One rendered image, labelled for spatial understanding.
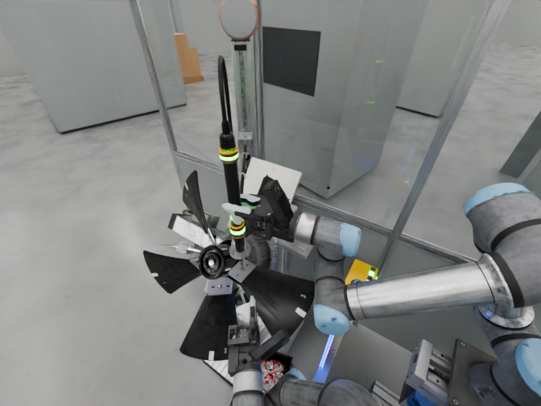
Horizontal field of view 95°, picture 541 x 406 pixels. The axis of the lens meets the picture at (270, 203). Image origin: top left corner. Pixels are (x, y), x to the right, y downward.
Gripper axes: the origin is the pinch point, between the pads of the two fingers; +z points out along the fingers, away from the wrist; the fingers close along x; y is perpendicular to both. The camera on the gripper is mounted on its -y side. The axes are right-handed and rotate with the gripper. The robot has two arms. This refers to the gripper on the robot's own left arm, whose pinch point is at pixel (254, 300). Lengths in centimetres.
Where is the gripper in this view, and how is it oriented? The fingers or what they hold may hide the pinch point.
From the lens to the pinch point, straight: 85.9
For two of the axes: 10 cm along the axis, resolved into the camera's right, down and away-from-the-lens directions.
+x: 1.0, 7.7, 6.3
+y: -9.9, 1.3, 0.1
